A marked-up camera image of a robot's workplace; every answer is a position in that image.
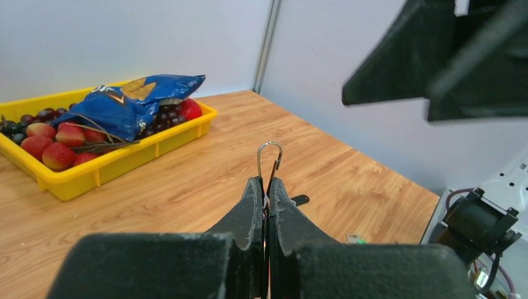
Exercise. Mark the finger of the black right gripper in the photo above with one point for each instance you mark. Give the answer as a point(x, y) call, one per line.
point(413, 50)
point(486, 77)

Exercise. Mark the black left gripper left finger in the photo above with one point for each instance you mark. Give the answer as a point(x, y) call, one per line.
point(226, 261)

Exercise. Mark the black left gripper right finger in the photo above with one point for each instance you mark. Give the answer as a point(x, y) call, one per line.
point(305, 262)

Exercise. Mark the green tagged key bunch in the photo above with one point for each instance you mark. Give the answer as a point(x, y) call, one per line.
point(355, 239)

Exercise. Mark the red tomato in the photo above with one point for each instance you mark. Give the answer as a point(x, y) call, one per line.
point(190, 109)

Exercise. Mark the dark grape bunch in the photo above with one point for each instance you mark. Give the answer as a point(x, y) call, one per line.
point(167, 117)

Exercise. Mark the yellow plastic bin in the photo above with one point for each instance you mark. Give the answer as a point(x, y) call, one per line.
point(116, 157)

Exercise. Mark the blue snack bag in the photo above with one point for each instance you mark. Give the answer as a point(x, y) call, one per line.
point(125, 111)

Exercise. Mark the red strawberries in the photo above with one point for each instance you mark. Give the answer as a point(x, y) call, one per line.
point(69, 145)

